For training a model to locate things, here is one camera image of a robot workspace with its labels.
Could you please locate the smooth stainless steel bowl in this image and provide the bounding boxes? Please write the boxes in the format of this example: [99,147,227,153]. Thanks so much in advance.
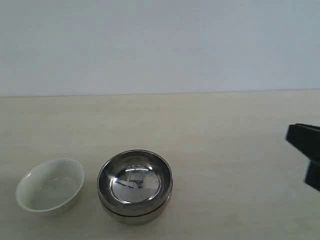
[98,187,173,226]

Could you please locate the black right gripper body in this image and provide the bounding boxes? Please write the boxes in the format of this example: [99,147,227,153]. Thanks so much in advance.
[304,161,320,192]

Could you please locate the white ceramic bowl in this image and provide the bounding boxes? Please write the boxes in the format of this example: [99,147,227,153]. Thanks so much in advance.
[15,158,85,216]

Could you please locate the ribbed stainless steel bowl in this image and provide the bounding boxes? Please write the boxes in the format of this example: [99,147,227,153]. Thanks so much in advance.
[97,149,173,206]

